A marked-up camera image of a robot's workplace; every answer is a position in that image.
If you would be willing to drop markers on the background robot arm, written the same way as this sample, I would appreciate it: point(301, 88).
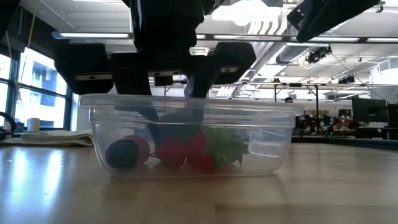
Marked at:
point(326, 123)

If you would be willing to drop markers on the black monitor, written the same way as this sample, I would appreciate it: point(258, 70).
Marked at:
point(370, 110)
point(393, 115)

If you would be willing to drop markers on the large black-framed window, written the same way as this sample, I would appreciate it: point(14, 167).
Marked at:
point(43, 93)

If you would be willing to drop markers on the person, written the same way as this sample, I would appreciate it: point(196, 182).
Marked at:
point(289, 100)

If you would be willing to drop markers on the white checked folded cloth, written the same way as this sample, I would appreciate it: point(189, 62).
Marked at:
point(62, 138)

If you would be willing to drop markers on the clear plastic tupperware container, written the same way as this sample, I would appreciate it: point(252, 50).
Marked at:
point(273, 155)

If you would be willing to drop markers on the red strawberry with green leaves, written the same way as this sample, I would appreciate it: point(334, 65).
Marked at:
point(202, 158)

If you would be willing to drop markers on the long ceiling light fixture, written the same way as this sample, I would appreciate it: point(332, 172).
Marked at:
point(93, 35)
point(335, 39)

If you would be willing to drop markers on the black ceiling spotlight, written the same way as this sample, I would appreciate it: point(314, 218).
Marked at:
point(346, 80)
point(317, 55)

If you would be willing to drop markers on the white cup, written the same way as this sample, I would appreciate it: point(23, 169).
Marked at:
point(33, 125)

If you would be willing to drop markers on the black metal gantry frame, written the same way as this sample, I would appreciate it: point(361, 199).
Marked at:
point(316, 99)

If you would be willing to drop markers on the small plain red strawberry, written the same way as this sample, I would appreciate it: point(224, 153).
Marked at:
point(172, 152)

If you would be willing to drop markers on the black aluminium table frame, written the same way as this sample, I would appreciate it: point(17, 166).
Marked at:
point(342, 140)

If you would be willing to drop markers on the silver ventilation duct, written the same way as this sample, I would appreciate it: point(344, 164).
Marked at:
point(289, 53)

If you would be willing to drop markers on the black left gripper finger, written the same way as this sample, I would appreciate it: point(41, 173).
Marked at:
point(205, 77)
point(130, 77)

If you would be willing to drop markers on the black cherry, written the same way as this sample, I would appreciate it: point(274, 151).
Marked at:
point(121, 154)

